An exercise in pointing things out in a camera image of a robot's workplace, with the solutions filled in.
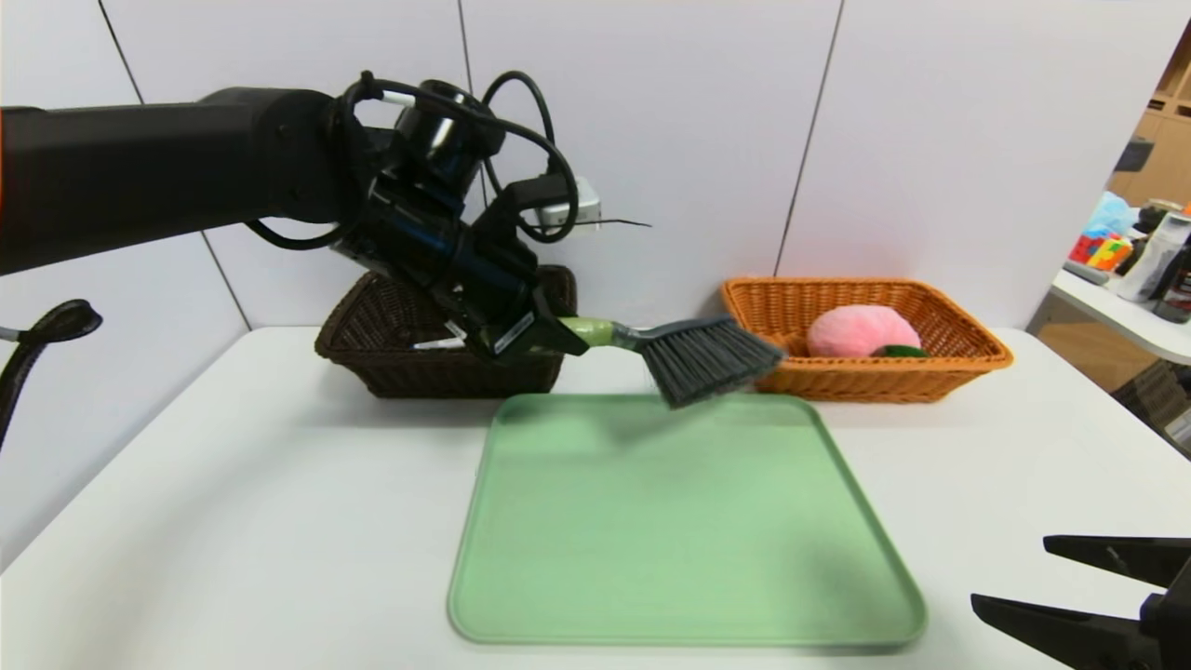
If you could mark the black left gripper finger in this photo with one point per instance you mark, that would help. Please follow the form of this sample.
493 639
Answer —
558 337

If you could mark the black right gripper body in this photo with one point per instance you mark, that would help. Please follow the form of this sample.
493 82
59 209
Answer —
1152 605

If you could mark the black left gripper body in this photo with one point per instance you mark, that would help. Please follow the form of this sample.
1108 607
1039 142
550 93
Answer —
517 340

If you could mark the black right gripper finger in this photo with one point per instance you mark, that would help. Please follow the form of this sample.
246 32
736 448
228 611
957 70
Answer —
1061 633
1117 554

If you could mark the white marker with blue cap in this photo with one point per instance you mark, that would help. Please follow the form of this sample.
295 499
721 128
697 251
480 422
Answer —
437 343

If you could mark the pink plush peach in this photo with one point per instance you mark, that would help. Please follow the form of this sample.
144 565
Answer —
856 330

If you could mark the orange and black left arm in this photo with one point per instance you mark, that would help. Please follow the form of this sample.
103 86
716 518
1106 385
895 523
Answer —
186 167

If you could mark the dark brown wicker basket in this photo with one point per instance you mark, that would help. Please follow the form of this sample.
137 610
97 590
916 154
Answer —
391 363

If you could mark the orange wicker basket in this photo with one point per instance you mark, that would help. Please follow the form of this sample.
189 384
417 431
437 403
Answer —
958 363

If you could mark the light green plastic tray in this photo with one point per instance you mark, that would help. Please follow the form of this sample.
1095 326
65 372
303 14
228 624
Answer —
651 540

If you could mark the white side table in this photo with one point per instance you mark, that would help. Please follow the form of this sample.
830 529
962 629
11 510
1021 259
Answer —
1117 316

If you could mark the dark bottle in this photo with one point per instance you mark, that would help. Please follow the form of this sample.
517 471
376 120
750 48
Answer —
1180 288

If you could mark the grey remote control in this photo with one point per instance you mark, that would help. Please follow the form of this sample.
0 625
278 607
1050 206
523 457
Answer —
1084 273

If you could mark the white plastic bottle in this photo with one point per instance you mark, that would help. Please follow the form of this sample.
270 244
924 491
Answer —
1154 256

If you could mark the colourful toy cube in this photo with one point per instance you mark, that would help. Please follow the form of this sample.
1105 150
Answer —
1100 251

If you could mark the blue plastic bag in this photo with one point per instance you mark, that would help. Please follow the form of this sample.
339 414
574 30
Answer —
1112 214

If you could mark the black round container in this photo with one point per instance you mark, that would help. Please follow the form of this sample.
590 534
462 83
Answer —
1154 216

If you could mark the wooden cabinet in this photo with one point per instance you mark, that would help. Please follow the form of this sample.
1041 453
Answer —
1168 140

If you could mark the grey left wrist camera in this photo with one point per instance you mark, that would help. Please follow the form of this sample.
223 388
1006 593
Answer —
568 207

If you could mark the dark wall box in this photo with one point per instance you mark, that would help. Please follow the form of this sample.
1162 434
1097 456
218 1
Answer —
1133 154

